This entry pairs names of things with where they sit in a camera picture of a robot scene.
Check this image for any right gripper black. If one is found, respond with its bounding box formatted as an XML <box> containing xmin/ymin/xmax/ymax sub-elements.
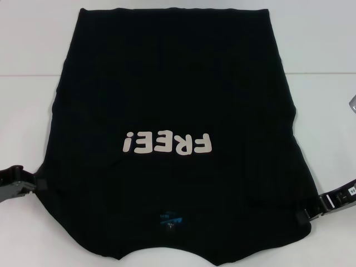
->
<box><xmin>295</xmin><ymin>177</ymin><xmax>356</xmax><ymax>224</ymax></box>

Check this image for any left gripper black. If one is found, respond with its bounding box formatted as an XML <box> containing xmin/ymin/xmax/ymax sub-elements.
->
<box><xmin>0</xmin><ymin>165</ymin><xmax>47</xmax><ymax>204</ymax></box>

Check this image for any black shirt with FREE print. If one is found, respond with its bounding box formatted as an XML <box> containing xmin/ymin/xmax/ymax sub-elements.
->
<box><xmin>36</xmin><ymin>7</ymin><xmax>312</xmax><ymax>267</ymax></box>

